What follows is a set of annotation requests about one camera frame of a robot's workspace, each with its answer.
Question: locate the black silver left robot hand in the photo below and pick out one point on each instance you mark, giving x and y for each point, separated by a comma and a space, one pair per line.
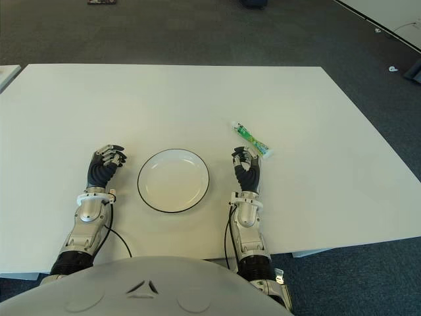
98, 172

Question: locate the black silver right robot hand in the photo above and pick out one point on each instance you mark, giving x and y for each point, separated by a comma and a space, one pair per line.
248, 176

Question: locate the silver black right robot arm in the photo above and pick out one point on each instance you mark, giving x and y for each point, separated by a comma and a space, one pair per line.
251, 240

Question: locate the white plate with black rim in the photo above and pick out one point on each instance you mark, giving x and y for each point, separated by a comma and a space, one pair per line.
172, 184

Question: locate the grey robot torso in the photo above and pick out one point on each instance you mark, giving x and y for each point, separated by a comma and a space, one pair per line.
138, 289

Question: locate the dark blue floor object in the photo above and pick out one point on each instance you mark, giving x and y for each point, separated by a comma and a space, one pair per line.
251, 3

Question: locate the dark chair base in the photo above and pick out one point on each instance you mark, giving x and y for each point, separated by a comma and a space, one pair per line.
413, 70

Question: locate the white table with black edge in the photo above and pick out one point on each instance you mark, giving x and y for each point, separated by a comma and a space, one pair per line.
388, 16

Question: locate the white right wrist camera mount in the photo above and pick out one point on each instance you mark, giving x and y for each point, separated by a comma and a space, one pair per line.
245, 197

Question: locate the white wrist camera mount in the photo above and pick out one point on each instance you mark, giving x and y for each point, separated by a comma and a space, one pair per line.
245, 197
93, 198

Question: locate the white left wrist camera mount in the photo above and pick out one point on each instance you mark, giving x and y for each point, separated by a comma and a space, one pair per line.
93, 198

